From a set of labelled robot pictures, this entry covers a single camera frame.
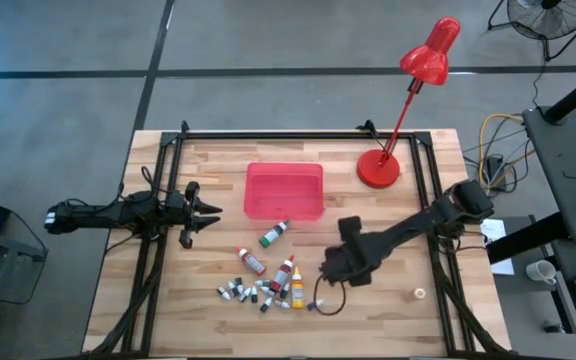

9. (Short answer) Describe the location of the black floor fan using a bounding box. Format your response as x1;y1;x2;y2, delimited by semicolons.
487;0;576;62

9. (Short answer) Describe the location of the large yellow food colouring bottle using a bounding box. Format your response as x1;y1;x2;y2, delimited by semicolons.
290;266;306;310

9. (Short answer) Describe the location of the white mug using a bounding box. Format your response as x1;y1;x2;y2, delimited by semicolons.
525;259;558;286

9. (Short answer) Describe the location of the pink translucent plastic bin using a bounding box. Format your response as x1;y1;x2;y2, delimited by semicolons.
243;161;325;222

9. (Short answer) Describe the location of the red desk lamp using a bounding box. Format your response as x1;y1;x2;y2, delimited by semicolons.
356;16;462;190

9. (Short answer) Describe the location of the black aluminium table frame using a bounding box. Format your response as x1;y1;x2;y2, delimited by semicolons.
82;119;512;359

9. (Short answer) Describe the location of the large green food colouring bottle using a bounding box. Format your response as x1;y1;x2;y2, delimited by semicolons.
259;219;291;249

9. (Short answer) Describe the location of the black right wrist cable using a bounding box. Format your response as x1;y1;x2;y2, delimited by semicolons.
312;273;348;317

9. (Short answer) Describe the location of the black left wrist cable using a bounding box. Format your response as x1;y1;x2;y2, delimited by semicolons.
140;164;169;199

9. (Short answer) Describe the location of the white paper sheet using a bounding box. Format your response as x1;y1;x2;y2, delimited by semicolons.
480;218;516;276

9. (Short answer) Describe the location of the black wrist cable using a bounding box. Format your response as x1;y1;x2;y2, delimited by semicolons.
140;164;169;199
312;273;348;317

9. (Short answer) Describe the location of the black desk beam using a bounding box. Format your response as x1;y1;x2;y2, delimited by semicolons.
485;212;569;265

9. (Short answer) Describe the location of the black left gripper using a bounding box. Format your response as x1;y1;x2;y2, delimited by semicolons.
165;180;223;250

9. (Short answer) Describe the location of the large dark red colouring bottle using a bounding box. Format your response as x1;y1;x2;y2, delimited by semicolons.
269;254;296;294

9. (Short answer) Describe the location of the large red food colouring bottle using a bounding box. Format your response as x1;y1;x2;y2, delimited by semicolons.
235;245;268;277

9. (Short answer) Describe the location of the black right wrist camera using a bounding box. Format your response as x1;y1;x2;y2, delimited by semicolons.
337;215;364;241

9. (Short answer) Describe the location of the grey desk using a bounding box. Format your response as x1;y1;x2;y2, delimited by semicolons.
522;105;576;244

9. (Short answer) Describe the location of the black power adapter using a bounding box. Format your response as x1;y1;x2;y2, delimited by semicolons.
485;155;507;191

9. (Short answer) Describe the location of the yellow cable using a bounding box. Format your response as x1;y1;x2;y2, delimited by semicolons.
477;112;537;189

